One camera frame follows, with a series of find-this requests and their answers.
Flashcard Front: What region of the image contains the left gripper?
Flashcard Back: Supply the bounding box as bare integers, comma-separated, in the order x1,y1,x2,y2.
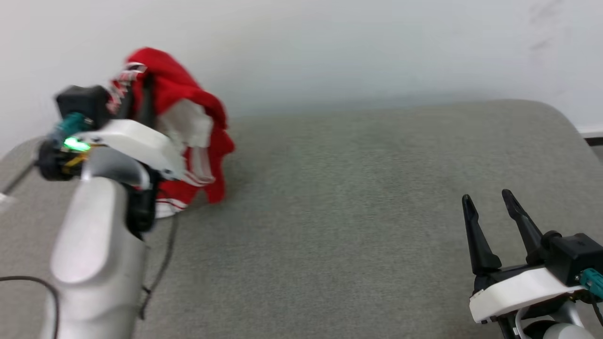
62,74,186,182

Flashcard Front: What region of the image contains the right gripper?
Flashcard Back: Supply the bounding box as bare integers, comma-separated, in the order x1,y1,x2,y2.
462,189,585,330

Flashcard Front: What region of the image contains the red and white garment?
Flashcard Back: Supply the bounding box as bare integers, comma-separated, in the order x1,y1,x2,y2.
107,47,236,219

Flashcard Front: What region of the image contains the teal cable connector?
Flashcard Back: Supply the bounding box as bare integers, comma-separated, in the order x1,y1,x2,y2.
580,268,603,299
53,112,93,142

